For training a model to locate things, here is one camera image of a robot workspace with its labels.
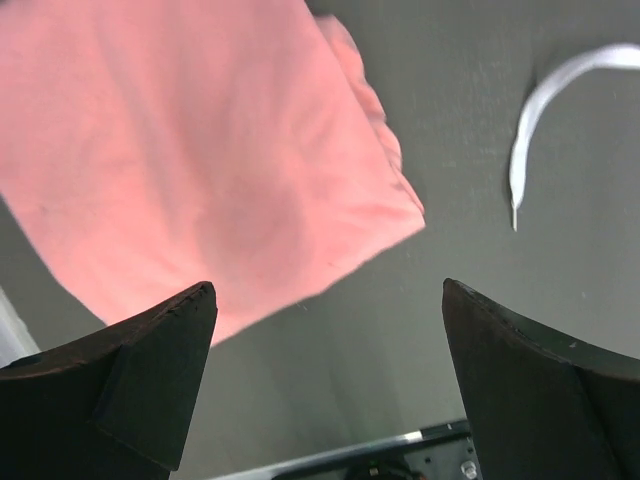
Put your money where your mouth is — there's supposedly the white shoelace of shoe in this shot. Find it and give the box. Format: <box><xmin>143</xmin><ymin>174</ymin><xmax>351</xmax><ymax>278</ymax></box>
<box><xmin>508</xmin><ymin>43</ymin><xmax>639</xmax><ymax>232</ymax></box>

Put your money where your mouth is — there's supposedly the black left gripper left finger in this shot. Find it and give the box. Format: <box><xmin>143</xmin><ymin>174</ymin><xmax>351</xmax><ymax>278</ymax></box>
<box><xmin>1</xmin><ymin>282</ymin><xmax>217</xmax><ymax>479</ymax></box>

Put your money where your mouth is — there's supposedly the pink folded cloth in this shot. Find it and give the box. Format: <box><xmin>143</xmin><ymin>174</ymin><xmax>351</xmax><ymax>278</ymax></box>
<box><xmin>1</xmin><ymin>1</ymin><xmax>425</xmax><ymax>342</ymax></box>

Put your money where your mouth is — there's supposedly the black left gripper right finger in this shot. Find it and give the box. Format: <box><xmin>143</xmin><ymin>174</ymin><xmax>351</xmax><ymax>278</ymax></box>
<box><xmin>442</xmin><ymin>279</ymin><xmax>639</xmax><ymax>479</ymax></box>

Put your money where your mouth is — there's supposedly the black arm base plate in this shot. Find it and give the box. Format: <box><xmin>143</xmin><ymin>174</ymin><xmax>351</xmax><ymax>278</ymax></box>
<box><xmin>231</xmin><ymin>420</ymin><xmax>483</xmax><ymax>480</ymax></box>

